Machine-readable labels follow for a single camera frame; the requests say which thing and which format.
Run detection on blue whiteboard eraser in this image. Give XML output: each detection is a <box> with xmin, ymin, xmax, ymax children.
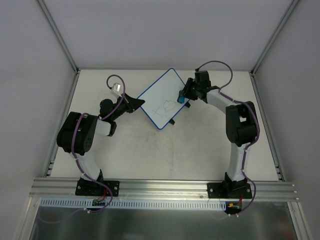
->
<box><xmin>177</xmin><ymin>95</ymin><xmax>185</xmax><ymax>104</ymax></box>

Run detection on blue-framed small whiteboard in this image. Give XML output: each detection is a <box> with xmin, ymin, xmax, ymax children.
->
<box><xmin>137</xmin><ymin>68</ymin><xmax>189</xmax><ymax>130</ymax></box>

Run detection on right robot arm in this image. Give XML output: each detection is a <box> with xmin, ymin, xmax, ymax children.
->
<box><xmin>177</xmin><ymin>69</ymin><xmax>260</xmax><ymax>198</ymax></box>

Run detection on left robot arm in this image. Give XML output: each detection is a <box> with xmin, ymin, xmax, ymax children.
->
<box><xmin>56</xmin><ymin>94</ymin><xmax>146</xmax><ymax>195</ymax></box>

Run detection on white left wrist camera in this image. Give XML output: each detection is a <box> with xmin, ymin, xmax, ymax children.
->
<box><xmin>111</xmin><ymin>83</ymin><xmax>122</xmax><ymax>98</ymax></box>

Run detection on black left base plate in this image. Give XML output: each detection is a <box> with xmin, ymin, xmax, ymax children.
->
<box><xmin>75</xmin><ymin>178</ymin><xmax>120</xmax><ymax>197</ymax></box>

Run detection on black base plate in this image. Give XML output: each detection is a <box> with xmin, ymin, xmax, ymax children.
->
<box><xmin>75</xmin><ymin>178</ymin><xmax>120</xmax><ymax>197</ymax></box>
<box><xmin>206</xmin><ymin>182</ymin><xmax>253</xmax><ymax>199</ymax></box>

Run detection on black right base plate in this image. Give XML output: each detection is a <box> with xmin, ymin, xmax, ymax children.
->
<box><xmin>206</xmin><ymin>182</ymin><xmax>253</xmax><ymax>199</ymax></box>

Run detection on right aluminium frame post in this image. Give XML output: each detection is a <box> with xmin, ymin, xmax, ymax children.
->
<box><xmin>250</xmin><ymin>0</ymin><xmax>301</xmax><ymax>75</ymax></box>

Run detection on aluminium frame post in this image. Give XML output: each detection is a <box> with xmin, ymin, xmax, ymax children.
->
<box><xmin>250</xmin><ymin>0</ymin><xmax>301</xmax><ymax>75</ymax></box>
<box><xmin>35</xmin><ymin>0</ymin><xmax>79</xmax><ymax>74</ymax></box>

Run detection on aluminium front rail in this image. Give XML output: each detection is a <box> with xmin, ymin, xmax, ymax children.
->
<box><xmin>29</xmin><ymin>177</ymin><xmax>300</xmax><ymax>202</ymax></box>

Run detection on white slotted cable duct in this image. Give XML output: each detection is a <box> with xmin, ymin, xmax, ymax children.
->
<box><xmin>39</xmin><ymin>197</ymin><xmax>227</xmax><ymax>211</ymax></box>

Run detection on left aluminium frame post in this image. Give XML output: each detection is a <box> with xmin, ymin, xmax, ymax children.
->
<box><xmin>35</xmin><ymin>0</ymin><xmax>79</xmax><ymax>74</ymax></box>

